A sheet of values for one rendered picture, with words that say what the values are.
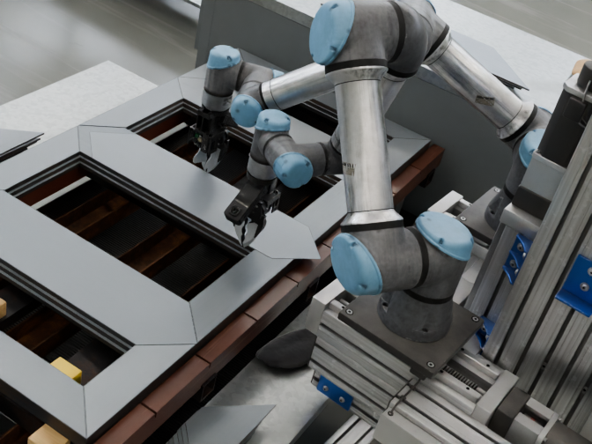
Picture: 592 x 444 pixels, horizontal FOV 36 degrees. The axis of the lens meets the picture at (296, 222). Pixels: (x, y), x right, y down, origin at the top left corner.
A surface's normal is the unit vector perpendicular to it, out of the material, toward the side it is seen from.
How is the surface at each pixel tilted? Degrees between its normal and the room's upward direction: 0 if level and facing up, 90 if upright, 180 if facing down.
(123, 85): 0
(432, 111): 90
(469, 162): 90
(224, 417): 0
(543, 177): 90
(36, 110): 0
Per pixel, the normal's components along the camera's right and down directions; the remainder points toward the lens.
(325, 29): -0.90, -0.04
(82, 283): 0.21, -0.79
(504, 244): -0.59, 0.37
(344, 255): -0.87, 0.22
